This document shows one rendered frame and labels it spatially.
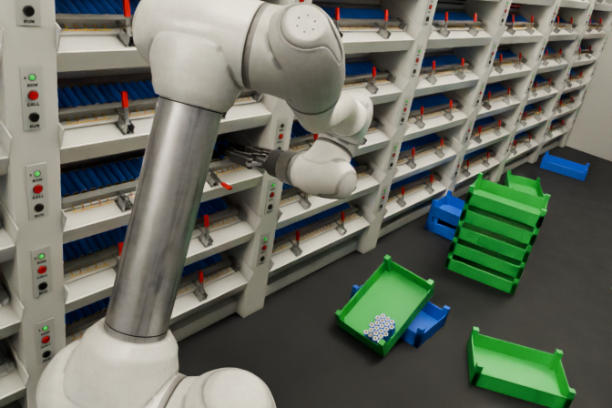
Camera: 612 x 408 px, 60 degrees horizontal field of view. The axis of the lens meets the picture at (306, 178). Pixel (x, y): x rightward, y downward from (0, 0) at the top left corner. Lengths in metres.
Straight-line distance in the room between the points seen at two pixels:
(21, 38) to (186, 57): 0.38
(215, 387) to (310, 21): 0.55
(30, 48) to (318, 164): 0.65
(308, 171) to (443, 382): 0.88
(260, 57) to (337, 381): 1.18
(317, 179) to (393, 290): 0.80
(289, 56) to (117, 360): 0.51
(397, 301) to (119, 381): 1.24
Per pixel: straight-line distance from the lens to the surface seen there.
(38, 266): 1.28
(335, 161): 1.27
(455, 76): 2.52
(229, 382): 0.87
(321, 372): 1.74
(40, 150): 1.16
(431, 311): 2.08
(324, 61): 0.75
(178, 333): 1.75
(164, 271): 0.85
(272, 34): 0.74
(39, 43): 1.10
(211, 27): 0.78
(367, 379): 1.76
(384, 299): 1.95
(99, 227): 1.31
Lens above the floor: 1.19
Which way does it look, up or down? 24 degrees down
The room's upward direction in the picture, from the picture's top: 10 degrees clockwise
